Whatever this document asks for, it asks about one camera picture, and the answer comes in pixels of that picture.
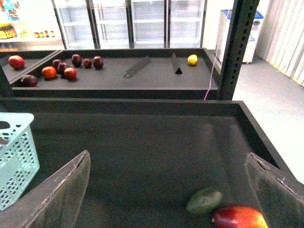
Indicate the dark purple fruit front left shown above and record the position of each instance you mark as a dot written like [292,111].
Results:
[29,81]

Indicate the white chest freezer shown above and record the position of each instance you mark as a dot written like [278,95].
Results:
[222,35]

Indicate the dark red fruit right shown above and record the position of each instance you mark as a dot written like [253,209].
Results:
[98,62]

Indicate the white curtain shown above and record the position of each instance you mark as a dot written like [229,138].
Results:
[281,41]

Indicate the black display tray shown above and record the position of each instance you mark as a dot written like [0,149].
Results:
[156,81]
[148,156]
[31,58]

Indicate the triangular black divider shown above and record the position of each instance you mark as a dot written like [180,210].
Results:
[175,64]

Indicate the flat black divider strip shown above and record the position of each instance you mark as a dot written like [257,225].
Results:
[137,67]

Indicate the dark red fruit tall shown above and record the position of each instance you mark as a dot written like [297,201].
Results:
[76,60]

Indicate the glass door refrigerator row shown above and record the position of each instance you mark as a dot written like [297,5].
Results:
[124,24]

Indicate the light blue plastic basket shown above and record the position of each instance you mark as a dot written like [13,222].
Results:
[18,158]

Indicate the red apple far left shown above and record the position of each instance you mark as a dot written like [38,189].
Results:
[16,62]

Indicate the orange red fruit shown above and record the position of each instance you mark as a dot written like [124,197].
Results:
[49,73]

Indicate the small dark red fruit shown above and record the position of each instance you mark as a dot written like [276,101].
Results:
[87,63]

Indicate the green avocado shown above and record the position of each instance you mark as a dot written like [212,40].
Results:
[204,201]

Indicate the upper black display tray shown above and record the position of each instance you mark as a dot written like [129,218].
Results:
[156,81]

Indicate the black perforated shelf post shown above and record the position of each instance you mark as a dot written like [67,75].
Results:
[242,16]

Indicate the left black display tray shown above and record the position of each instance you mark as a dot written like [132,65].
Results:
[31,58]

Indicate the red apple on shelf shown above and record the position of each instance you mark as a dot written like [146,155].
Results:
[70,74]

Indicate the white shelf with bottles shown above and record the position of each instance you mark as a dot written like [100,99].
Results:
[27,25]

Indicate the red orange mango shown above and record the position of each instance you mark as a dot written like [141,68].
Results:
[238,217]

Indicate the dark plum left back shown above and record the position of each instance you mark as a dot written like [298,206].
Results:
[55,63]

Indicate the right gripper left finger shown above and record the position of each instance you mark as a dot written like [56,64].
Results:
[54,203]

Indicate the lower black display tray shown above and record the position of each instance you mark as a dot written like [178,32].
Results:
[148,156]

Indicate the yellow lemon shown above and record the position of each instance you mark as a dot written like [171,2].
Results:
[192,60]

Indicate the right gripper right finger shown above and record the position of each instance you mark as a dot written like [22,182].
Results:
[279,196]

